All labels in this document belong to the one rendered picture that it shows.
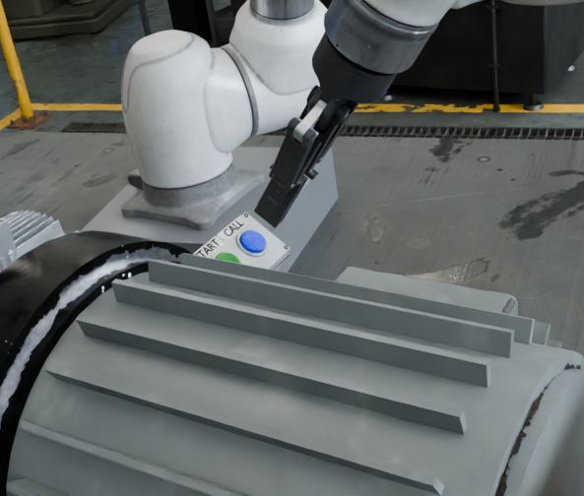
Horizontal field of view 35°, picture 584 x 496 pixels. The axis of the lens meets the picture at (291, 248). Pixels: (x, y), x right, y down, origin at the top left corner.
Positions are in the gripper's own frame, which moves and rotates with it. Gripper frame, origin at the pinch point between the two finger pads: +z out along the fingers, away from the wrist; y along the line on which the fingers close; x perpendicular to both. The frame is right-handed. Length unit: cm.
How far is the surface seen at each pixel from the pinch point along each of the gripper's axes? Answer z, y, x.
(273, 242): 8.2, -2.3, 1.5
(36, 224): 18.3, 8.8, -20.8
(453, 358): -43, 49, 18
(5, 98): 300, -260, -218
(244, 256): 8.2, 2.2, 0.4
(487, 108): 145, -292, -3
